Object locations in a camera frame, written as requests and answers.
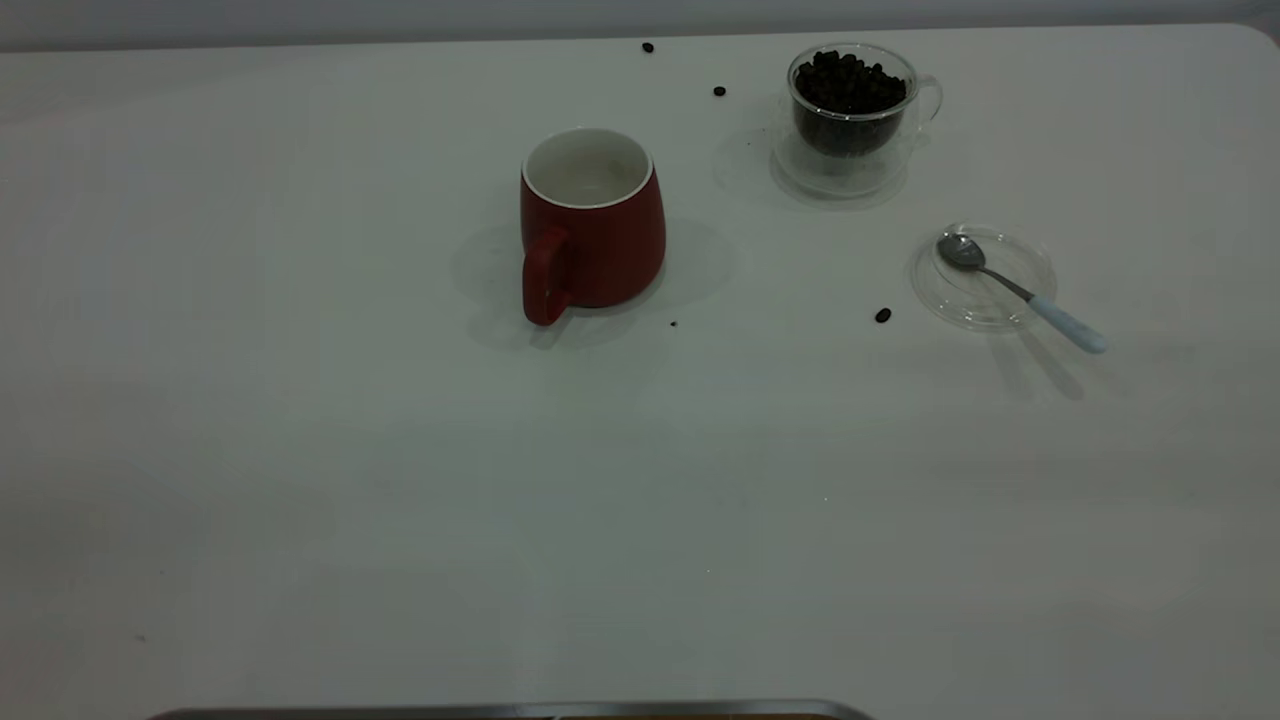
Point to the clear glass saucer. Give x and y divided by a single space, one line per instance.
960 300

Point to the clear glass cup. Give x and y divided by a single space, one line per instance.
840 177

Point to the red ceramic mug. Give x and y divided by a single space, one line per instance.
610 250

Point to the coffee beans heap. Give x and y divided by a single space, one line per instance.
850 85

